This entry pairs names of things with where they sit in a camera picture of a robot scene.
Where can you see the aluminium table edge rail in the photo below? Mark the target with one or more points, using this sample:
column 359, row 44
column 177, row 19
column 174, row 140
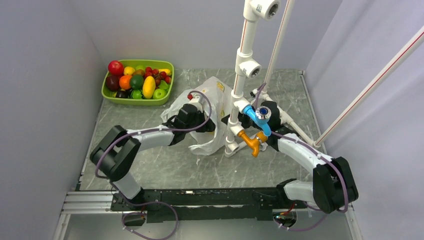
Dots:
column 301, row 74

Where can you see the orange fake orange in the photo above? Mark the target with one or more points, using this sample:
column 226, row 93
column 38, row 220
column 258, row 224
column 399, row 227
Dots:
column 125, row 82

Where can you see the white diagonal corner pipe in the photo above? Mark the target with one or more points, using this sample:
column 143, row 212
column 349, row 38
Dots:
column 403, row 54

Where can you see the dark red fake apple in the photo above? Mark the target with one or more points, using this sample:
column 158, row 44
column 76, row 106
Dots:
column 112, row 82

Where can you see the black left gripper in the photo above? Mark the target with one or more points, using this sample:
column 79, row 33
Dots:
column 208, row 127

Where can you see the white printed plastic bag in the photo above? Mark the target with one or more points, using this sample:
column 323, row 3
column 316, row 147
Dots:
column 216, row 106

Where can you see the yellow fake mango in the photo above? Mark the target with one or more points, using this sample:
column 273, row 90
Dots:
column 148, row 87

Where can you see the green fake lime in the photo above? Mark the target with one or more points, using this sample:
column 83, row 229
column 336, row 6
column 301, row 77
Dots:
column 137, row 82

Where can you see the blue plastic faucet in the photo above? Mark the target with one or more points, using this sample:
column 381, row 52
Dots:
column 260, row 117

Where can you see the green plastic fruit basin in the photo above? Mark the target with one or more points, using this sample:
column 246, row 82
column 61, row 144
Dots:
column 135, row 97

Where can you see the red fake cherry tomatoes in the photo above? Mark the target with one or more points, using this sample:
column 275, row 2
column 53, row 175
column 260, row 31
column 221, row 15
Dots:
column 163, row 74

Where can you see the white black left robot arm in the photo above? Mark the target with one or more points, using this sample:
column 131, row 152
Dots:
column 116, row 152

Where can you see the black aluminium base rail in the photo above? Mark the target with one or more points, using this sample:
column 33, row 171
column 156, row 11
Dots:
column 260, row 203

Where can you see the green fake apple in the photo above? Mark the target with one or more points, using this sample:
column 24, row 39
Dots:
column 159, row 94

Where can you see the orange brass faucet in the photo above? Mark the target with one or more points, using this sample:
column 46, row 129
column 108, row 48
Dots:
column 255, row 142

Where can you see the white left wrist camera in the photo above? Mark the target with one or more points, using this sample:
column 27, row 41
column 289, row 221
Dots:
column 196, row 99

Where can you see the yellow fake lemon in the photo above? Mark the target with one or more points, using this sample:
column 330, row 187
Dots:
column 128, row 70

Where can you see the white PVC pipe frame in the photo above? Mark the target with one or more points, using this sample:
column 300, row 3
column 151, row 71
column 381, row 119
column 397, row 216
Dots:
column 247, row 68

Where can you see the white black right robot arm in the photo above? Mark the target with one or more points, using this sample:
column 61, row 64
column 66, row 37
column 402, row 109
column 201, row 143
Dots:
column 332, row 187

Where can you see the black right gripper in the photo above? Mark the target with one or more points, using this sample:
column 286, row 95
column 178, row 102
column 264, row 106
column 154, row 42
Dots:
column 242, row 118

